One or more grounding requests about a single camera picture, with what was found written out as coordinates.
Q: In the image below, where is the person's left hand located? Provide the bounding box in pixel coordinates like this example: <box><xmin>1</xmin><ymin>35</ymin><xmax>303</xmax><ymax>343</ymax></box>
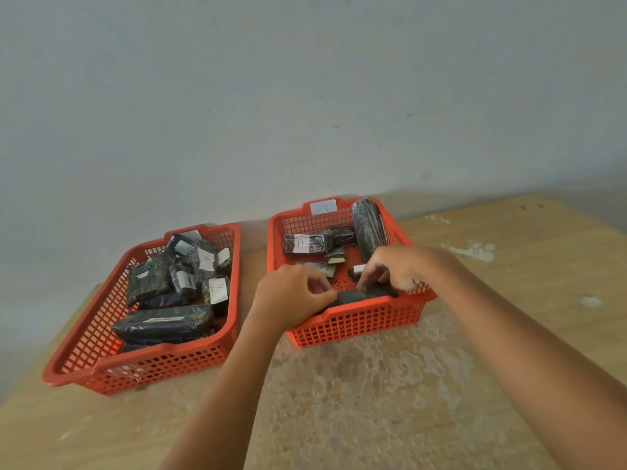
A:
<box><xmin>249</xmin><ymin>263</ymin><xmax>340</xmax><ymax>333</ymax></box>

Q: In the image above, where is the person's right hand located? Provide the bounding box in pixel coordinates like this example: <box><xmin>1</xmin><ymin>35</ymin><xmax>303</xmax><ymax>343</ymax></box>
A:
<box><xmin>356</xmin><ymin>245</ymin><xmax>444</xmax><ymax>293</ymax></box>

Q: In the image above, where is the dark oblong packet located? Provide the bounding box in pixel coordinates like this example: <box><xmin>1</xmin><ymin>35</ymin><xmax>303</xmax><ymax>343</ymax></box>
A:
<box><xmin>321</xmin><ymin>284</ymin><xmax>399</xmax><ymax>314</ymax></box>

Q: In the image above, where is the person's right forearm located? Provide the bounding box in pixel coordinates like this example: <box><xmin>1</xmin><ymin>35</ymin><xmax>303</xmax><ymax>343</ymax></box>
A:
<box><xmin>424</xmin><ymin>247</ymin><xmax>627</xmax><ymax>470</ymax></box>

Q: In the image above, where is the person's left forearm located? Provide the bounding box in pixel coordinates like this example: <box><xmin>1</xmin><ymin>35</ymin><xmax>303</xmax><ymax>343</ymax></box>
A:
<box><xmin>159</xmin><ymin>310</ymin><xmax>295</xmax><ymax>470</ymax></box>

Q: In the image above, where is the red plastic lattice basket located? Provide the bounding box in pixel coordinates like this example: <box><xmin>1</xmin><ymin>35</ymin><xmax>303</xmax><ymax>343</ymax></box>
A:
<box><xmin>267</xmin><ymin>196</ymin><xmax>437</xmax><ymax>350</ymax></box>
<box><xmin>42</xmin><ymin>223</ymin><xmax>242</xmax><ymax>397</ymax></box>

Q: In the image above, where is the pile of black wrapped packets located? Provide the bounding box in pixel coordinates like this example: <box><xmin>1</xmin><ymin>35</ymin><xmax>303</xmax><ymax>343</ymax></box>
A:
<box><xmin>111</xmin><ymin>233</ymin><xmax>233</xmax><ymax>352</ymax></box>
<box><xmin>282</xmin><ymin>198</ymin><xmax>389</xmax><ymax>283</ymax></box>

